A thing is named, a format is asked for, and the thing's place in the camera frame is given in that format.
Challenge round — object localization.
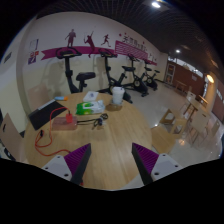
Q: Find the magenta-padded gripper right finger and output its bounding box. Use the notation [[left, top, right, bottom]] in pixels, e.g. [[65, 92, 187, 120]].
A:
[[131, 142, 184, 186]]

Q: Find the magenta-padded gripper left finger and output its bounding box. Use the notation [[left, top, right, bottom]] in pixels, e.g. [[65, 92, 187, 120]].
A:
[[41, 143, 92, 186]]

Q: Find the red charging cable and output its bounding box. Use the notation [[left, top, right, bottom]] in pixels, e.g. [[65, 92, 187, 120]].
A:
[[34, 106, 72, 158]]

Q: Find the light wooden chair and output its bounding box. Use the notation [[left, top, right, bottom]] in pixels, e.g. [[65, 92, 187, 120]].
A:
[[26, 83, 51, 113], [0, 112, 28, 163], [150, 124, 183, 155]]

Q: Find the black laptop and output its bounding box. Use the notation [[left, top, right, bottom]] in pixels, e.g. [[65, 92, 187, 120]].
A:
[[27, 98, 69, 131]]

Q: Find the wooden tables and chairs group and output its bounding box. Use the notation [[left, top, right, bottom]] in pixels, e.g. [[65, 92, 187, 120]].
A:
[[159, 89, 223, 144]]

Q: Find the green wet wipes pack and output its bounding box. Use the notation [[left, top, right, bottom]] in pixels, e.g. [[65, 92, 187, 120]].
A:
[[75, 100, 106, 116]]

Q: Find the blue and orange tube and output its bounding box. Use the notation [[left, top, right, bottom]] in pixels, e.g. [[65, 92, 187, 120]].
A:
[[54, 95, 69, 102]]

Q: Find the white tissue packet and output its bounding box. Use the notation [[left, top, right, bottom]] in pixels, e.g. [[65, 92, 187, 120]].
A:
[[82, 90, 100, 103]]

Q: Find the white paper cup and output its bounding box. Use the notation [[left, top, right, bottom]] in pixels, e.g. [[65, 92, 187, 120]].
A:
[[111, 86, 126, 106]]

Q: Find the black exercise bike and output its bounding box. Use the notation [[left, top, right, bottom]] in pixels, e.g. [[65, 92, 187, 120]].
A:
[[141, 59, 161, 92], [97, 48, 134, 104], [121, 53, 150, 98], [54, 46, 97, 94]]

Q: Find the black cable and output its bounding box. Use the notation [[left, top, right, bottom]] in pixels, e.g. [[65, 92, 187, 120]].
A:
[[77, 113, 109, 129]]

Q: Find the wall poster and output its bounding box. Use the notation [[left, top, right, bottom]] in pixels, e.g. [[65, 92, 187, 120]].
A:
[[27, 38, 40, 66]]

